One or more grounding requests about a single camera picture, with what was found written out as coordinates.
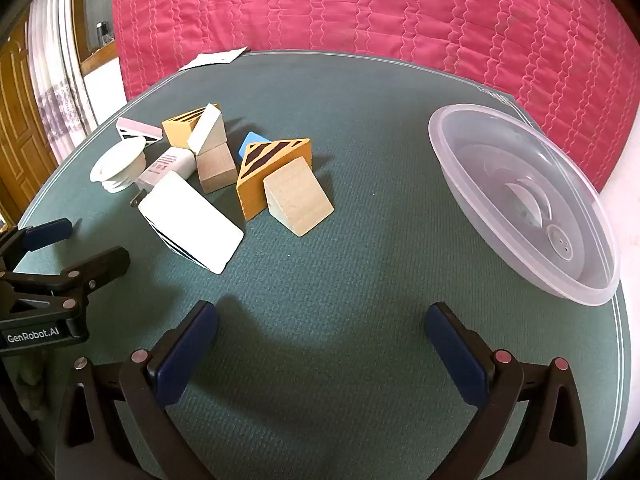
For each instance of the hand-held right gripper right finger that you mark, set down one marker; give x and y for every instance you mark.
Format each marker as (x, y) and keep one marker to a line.
(455, 360)

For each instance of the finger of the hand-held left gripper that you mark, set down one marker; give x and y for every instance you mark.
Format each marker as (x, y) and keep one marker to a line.
(47, 233)
(97, 266)

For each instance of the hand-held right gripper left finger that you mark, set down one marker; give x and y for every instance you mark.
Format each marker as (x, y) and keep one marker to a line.
(185, 355)

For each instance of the small white plate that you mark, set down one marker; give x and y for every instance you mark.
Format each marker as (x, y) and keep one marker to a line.
(117, 157)

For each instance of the white striped box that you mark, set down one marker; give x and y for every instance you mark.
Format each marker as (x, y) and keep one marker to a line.
(192, 220)

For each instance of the white charger plug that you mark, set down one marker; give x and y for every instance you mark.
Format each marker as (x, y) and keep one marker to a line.
(167, 165)

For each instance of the pink and white box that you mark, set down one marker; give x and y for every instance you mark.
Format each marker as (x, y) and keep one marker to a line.
(140, 127)

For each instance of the plain wooden rectangular block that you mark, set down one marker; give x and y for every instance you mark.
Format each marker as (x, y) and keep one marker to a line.
(215, 167)

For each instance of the small yellow striped triangle block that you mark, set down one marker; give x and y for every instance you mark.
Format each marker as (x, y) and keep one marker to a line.
(180, 127)

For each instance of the white triangular wooden block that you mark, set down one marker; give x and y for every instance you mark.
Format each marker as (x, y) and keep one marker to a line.
(205, 127)

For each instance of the clear plastic bowl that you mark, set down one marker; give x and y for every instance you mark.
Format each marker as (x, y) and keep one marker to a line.
(500, 185)

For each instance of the plain wooden wedge block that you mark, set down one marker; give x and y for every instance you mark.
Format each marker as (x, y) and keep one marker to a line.
(297, 200)

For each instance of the blue block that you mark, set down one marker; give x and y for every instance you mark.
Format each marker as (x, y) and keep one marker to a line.
(250, 142)

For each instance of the large yellow striped triangle block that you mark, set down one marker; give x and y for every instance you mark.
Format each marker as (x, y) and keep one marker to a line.
(272, 157)

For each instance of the brown wooden door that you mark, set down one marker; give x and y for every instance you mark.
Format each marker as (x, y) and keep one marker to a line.
(20, 125)

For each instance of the green felt mat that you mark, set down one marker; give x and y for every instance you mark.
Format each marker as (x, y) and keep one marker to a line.
(350, 270)

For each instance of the white patterned curtain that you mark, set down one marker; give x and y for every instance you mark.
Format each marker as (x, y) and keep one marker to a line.
(57, 85)

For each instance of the wooden desk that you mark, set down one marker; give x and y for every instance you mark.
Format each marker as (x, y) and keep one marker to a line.
(97, 60)

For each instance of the small dark bottle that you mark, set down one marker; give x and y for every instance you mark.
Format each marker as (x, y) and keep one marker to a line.
(104, 34)

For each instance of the white paper sheet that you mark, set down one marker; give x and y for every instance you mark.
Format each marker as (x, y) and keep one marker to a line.
(215, 57)

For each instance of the red quilted blanket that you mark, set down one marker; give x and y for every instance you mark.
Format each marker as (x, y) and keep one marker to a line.
(375, 15)

